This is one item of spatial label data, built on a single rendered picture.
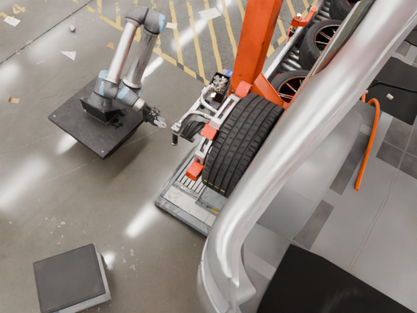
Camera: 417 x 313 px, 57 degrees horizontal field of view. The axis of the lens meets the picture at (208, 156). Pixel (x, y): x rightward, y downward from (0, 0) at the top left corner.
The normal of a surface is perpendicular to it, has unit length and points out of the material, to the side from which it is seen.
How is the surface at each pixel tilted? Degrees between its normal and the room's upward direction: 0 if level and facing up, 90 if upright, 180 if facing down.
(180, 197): 0
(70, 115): 0
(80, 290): 0
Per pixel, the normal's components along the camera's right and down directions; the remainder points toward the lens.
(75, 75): 0.08, -0.48
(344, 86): -0.33, -0.49
